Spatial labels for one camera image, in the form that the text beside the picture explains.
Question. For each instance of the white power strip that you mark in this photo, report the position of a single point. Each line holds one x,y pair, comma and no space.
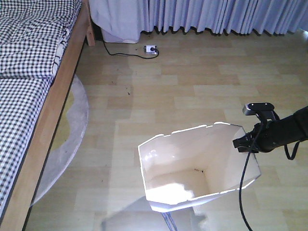
152,49

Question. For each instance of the black white checkered bedding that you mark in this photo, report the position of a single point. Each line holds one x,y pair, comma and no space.
34,35

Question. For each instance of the white sheer curtain panel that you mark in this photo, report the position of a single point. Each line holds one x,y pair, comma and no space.
117,19

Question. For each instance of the white plastic trash bin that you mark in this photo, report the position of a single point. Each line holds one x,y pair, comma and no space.
194,166

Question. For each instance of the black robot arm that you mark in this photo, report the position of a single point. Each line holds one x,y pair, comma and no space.
296,126

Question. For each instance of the wooden bed frame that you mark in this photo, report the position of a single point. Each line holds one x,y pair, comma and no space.
13,216

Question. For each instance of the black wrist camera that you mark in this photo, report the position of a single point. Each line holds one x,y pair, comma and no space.
264,111

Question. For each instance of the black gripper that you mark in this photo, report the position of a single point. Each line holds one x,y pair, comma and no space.
263,138

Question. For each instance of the grey round rug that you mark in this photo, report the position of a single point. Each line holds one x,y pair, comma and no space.
67,139

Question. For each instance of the light grey pleated curtain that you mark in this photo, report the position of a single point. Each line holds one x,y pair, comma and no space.
225,16

